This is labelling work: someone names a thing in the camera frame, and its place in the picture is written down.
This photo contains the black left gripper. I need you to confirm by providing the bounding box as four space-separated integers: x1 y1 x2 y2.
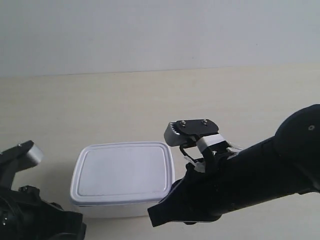
0 186 87 240

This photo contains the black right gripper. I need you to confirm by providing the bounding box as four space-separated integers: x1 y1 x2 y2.
147 147 240 227

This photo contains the white lidded plastic container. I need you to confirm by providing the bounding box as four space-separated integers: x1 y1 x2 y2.
70 141 175 219

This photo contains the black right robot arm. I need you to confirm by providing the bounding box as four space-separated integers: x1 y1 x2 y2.
147 104 320 227

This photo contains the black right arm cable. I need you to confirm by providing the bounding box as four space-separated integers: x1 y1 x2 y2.
178 145 206 163

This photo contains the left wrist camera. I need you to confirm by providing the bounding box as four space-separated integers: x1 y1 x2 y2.
0 140 44 189

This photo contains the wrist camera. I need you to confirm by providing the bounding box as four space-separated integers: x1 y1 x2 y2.
164 119 227 153
0 140 44 189

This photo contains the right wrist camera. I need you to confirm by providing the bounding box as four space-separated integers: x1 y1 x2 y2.
164 119 227 153

